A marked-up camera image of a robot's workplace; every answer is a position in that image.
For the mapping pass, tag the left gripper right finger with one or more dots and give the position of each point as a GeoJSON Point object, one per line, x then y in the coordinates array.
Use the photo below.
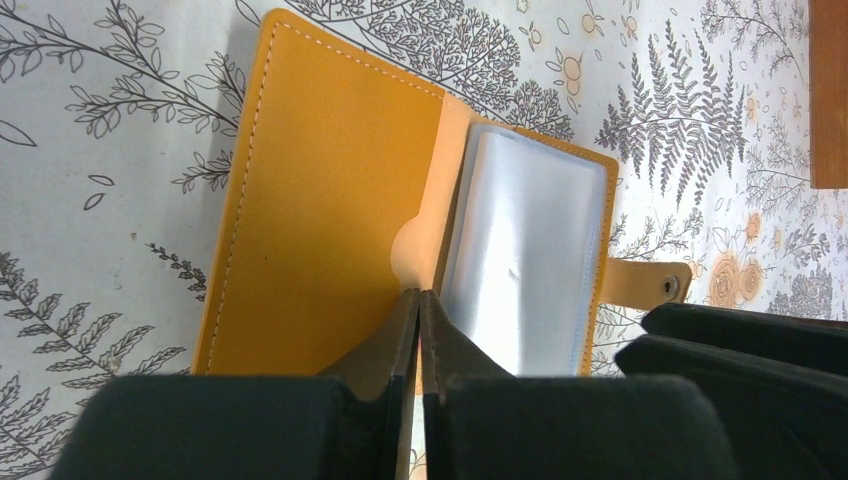
{"type": "Point", "coordinates": [447, 354]}

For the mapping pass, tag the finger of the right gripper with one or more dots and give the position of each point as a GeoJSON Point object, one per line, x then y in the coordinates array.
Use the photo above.
{"type": "Point", "coordinates": [778, 383]}

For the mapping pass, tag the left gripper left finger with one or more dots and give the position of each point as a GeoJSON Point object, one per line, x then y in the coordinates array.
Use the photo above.
{"type": "Point", "coordinates": [372, 432]}

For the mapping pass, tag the yellow leather card holder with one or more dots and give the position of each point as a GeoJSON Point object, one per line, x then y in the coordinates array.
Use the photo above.
{"type": "Point", "coordinates": [354, 180]}

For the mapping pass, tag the floral patterned table mat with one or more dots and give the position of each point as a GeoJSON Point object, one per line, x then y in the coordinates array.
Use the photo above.
{"type": "Point", "coordinates": [118, 127]}

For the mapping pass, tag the orange wooden compartment tray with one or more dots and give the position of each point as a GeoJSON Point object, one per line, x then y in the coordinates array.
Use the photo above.
{"type": "Point", "coordinates": [828, 93]}

